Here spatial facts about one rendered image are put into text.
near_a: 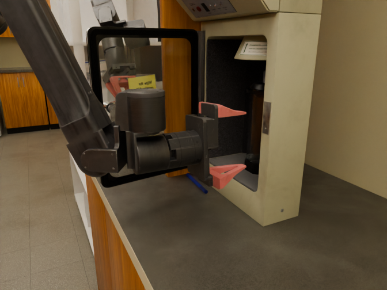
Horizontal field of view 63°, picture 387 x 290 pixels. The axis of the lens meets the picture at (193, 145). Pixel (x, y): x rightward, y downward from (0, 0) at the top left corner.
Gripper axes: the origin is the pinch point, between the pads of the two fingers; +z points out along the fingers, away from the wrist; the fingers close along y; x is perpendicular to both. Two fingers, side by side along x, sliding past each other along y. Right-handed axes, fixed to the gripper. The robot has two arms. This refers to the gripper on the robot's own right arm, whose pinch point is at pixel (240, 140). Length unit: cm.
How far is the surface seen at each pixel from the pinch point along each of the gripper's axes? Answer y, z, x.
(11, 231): -101, -60, 213
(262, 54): 15.2, 15.8, 14.0
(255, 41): 18.4, 15.7, 16.4
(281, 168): -10.1, 16.6, 7.6
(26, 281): -107, -50, 149
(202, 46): 18.8, 12.2, 36.1
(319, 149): -16, 55, 32
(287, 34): 18.7, 14.6, 5.1
